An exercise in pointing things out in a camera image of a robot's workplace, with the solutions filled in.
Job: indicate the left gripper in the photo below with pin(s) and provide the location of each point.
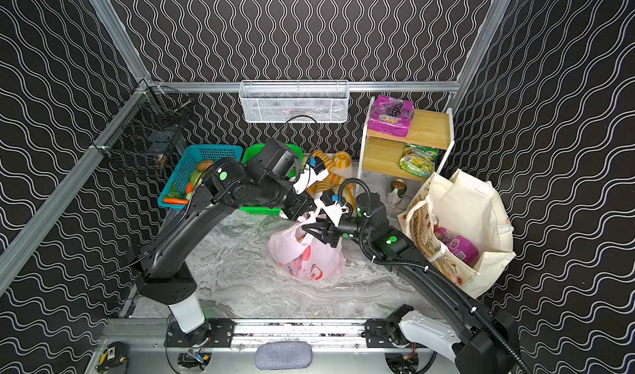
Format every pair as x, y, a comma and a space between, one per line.
302, 207

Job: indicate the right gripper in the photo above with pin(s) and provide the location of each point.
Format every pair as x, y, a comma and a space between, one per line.
332, 230

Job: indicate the pink peach plastic bag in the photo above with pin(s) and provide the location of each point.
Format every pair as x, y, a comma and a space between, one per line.
303, 255

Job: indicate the floral canvas tote bag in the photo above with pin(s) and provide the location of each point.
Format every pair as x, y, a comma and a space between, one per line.
471, 208

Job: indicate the purple snack bag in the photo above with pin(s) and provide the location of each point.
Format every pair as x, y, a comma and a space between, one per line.
458, 246
391, 116

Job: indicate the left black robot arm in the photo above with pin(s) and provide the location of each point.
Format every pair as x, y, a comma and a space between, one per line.
226, 186

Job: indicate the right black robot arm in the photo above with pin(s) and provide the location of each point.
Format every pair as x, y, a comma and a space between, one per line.
476, 339

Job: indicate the striped long bread back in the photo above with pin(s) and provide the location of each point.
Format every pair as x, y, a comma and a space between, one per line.
328, 162

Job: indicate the white bread tray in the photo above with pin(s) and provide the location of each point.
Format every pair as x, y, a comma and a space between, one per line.
332, 182

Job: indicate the yellow pumpkin shaped bread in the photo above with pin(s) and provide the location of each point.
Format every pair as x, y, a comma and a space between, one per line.
342, 161

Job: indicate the green plastic basket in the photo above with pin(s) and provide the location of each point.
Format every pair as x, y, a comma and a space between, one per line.
250, 152

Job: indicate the green tea can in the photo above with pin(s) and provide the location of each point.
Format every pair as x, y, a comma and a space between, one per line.
396, 192

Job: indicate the white wooden shelf rack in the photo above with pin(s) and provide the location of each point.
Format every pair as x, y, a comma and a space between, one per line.
380, 153

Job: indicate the brown potato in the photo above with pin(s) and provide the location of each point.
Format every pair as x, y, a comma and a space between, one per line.
204, 165

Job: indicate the green cabbage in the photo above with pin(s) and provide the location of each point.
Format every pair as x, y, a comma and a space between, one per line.
194, 178

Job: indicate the green apple tea snack bag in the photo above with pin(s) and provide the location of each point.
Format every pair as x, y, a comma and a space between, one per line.
418, 160

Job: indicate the teal plastic basket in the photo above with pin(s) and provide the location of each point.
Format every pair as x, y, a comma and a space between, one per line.
178, 185

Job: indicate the orange carrot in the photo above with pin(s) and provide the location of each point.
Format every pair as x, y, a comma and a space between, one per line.
175, 201

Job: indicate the grey padded cushion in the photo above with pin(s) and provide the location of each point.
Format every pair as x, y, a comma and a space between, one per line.
284, 356

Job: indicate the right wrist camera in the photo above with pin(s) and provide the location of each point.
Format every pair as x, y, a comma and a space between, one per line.
332, 206

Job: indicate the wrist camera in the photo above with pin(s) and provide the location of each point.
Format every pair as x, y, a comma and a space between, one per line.
332, 206
315, 170

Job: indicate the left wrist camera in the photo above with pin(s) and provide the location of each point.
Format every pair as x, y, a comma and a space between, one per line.
315, 170

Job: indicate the white wire wall basket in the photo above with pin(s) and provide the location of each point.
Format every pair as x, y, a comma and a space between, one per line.
295, 101

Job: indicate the metal base rail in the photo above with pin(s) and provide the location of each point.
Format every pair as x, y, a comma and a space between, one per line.
324, 335

